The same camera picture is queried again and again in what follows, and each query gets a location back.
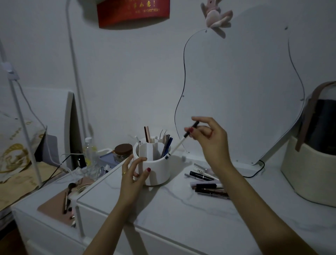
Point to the person's left hand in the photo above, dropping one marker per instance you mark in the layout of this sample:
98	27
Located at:
130	187

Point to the person's right hand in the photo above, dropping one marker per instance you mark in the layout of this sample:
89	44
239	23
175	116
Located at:
214	145

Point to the person's left thumb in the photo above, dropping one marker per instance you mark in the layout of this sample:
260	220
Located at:
143	175

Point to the person's right thumb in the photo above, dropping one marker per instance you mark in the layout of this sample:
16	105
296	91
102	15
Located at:
191	132

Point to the white black makeup pen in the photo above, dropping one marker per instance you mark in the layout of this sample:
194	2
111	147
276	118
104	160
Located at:
181	141

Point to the white round makeup organizer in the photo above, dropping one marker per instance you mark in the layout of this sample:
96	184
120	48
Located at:
157	169

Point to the person's right forearm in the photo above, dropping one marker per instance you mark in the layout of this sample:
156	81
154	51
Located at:
252	212

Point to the person's left forearm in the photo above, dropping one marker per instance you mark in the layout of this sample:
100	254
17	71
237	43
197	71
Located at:
112	231

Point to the blue cosmetic pen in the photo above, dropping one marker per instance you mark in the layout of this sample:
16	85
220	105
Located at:
168	145

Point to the metal tweezers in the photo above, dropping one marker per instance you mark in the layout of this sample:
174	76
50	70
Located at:
164	134

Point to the glass jar with brown lid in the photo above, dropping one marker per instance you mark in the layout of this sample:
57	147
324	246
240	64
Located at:
122	152

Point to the light blue box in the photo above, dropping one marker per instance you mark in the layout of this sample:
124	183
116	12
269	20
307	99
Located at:
106	159

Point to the brown nail file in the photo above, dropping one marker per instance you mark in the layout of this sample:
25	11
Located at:
147	134

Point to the pile of makeup pencils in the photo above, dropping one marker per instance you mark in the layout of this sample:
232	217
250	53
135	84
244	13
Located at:
207	187

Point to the clear plastic bottle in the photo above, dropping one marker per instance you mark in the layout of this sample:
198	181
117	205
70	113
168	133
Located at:
90	151

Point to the white marble-top dresser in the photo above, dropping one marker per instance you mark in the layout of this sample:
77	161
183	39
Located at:
183	223

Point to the black makeup brush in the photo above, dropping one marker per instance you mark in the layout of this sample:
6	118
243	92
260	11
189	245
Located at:
67	198

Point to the white upright panel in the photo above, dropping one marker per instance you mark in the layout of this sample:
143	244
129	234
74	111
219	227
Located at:
74	126

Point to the grey flat box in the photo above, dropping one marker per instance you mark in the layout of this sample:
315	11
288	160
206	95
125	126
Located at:
49	149

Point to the white side cabinet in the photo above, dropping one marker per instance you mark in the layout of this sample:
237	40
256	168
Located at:
42	231

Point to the pink plush toy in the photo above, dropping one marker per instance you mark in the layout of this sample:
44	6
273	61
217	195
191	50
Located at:
214	15

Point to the white lamp pole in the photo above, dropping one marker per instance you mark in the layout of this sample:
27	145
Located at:
76	73

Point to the cream woven basket bag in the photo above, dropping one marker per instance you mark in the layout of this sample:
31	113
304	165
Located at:
307	173

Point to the gold printed fabric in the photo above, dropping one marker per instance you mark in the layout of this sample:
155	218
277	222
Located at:
15	152

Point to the red paper banner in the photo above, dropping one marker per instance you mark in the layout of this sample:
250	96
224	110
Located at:
131	13

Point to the black item in bag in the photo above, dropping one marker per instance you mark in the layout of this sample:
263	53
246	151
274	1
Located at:
325	126

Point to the white stand pole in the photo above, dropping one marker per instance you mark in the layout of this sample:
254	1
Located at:
19	110

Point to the irregular frameless wall mirror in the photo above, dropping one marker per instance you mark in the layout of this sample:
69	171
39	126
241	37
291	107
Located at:
236	92

